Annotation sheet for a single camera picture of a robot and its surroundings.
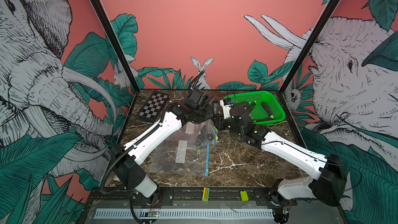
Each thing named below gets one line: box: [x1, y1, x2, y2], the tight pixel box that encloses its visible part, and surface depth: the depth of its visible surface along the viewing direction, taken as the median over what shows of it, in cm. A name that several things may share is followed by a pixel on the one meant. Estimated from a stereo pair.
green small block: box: [239, 190, 249, 202], surface depth 76 cm
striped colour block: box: [202, 186, 210, 202], surface depth 74 cm
